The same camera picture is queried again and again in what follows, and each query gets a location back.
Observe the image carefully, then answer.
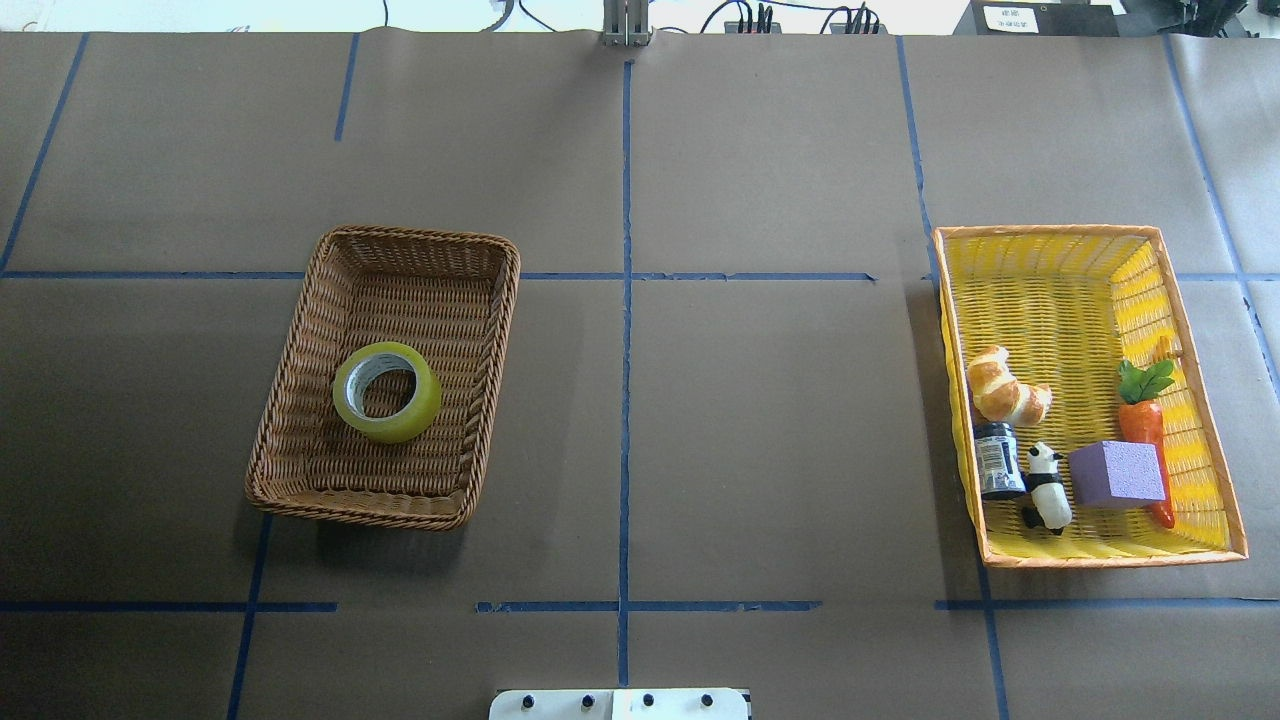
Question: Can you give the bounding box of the yellow tape roll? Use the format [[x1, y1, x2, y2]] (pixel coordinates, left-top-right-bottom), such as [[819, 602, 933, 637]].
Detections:
[[332, 341, 443, 445]]

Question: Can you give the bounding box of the brown wicker basket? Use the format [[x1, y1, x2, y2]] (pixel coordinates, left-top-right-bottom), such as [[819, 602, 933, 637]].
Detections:
[[244, 225, 520, 530]]

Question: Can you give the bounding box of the yellow plastic basket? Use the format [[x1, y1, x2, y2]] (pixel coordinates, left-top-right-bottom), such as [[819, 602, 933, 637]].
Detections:
[[933, 225, 1249, 569]]

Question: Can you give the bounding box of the orange black connector block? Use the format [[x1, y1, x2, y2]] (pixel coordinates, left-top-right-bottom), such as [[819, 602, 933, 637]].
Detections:
[[723, 1, 782, 35]]

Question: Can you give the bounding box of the toy croissant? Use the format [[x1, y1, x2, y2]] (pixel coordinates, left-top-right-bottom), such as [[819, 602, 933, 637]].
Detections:
[[966, 345, 1053, 427]]

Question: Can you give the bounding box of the small dark can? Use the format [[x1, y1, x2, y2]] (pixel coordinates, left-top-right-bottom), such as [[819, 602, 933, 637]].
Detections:
[[974, 421, 1027, 501]]

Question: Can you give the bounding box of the purple foam block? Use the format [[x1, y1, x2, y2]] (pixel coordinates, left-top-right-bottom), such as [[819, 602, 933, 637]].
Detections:
[[1068, 439, 1169, 509]]

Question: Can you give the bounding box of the black box with label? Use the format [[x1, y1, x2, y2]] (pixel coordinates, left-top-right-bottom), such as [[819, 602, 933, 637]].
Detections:
[[952, 1, 1120, 37]]

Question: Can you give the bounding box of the toy carrot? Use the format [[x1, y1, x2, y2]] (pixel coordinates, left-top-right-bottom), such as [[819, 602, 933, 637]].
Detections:
[[1117, 354, 1176, 530]]

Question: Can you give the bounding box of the aluminium frame post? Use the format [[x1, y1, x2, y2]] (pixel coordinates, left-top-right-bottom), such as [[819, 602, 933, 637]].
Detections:
[[600, 0, 653, 47]]

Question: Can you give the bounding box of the white pillar mount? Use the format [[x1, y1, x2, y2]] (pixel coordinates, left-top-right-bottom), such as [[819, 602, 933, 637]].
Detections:
[[488, 687, 753, 719]]

